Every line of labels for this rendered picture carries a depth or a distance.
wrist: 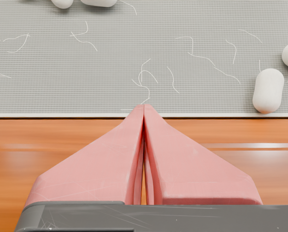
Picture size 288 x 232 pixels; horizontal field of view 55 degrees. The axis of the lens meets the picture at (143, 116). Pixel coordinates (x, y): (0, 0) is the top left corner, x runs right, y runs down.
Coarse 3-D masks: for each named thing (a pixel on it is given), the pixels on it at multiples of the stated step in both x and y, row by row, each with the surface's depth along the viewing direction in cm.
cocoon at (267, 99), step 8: (264, 72) 20; (272, 72) 20; (280, 72) 20; (256, 80) 21; (264, 80) 20; (272, 80) 20; (280, 80) 20; (256, 88) 21; (264, 88) 20; (272, 88) 20; (280, 88) 20; (256, 96) 20; (264, 96) 20; (272, 96) 20; (280, 96) 20; (256, 104) 20; (264, 104) 20; (272, 104) 20; (264, 112) 20
